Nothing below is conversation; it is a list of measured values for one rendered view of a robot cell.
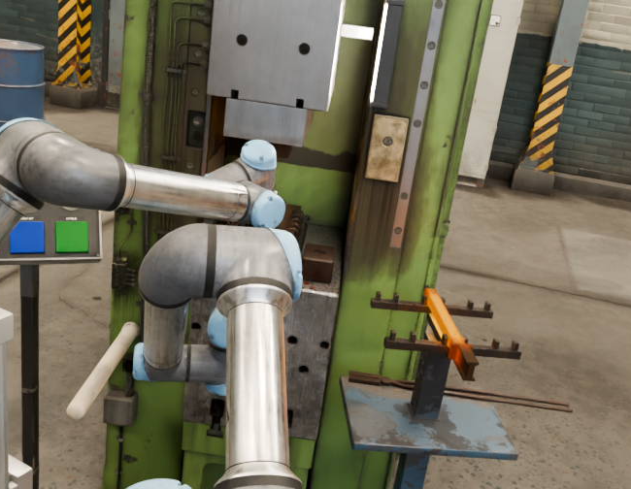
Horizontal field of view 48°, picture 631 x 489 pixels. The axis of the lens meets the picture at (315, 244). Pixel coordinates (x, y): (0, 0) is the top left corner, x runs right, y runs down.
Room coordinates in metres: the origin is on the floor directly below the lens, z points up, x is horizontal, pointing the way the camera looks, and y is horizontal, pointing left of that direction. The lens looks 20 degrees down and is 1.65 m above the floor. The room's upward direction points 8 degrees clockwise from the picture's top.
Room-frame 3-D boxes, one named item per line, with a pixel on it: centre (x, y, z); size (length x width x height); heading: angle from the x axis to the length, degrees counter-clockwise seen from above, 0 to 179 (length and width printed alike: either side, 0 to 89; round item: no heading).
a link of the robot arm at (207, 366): (1.27, 0.16, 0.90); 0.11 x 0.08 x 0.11; 102
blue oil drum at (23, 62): (5.89, 2.71, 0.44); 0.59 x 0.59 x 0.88
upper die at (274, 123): (1.96, 0.16, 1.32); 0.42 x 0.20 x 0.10; 179
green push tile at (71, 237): (1.60, 0.58, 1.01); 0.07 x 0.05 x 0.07; 114
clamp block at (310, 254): (1.81, -0.01, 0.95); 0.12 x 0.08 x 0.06; 179
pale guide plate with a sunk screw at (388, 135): (1.87, -0.15, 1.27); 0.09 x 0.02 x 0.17; 89
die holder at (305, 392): (1.97, 0.11, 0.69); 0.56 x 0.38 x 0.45; 179
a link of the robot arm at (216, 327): (1.28, 0.15, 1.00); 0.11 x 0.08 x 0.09; 179
